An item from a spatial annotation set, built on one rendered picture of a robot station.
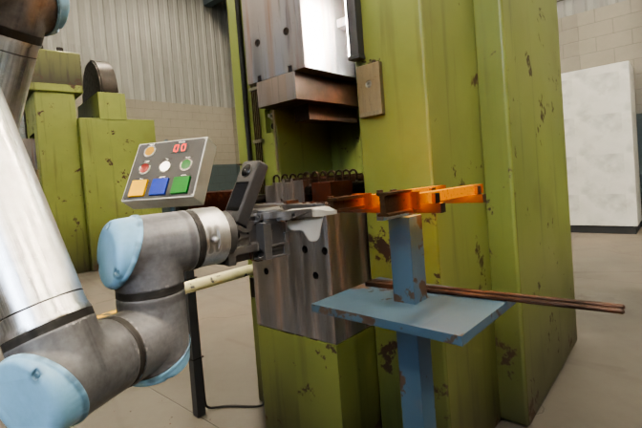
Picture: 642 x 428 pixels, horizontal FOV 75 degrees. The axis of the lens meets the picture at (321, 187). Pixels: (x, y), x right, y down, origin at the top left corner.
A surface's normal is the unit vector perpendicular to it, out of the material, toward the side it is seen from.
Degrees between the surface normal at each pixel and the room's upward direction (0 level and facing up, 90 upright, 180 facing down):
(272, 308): 90
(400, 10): 90
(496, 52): 90
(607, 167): 90
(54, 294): 69
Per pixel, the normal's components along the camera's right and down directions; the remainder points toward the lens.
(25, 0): 0.85, 0.42
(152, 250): 0.70, -0.07
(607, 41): -0.66, 0.07
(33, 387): -0.26, 0.12
